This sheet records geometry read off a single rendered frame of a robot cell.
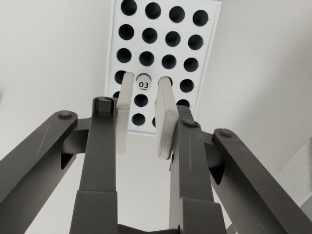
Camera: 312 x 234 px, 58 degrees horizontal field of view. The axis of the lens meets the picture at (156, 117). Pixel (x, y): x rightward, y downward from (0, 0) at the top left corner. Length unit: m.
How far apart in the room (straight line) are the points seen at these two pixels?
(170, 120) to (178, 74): 0.10
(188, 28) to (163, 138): 0.11
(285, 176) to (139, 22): 1.27
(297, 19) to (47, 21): 0.23
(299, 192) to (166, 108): 1.40
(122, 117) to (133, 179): 0.19
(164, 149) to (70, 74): 0.16
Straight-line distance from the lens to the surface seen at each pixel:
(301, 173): 1.47
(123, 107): 0.15
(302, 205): 0.29
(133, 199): 0.36
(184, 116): 0.17
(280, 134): 0.34
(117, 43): 0.24
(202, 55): 0.24
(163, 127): 0.16
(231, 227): 0.82
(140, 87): 0.23
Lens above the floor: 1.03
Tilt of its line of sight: 65 degrees down
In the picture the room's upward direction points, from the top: 175 degrees clockwise
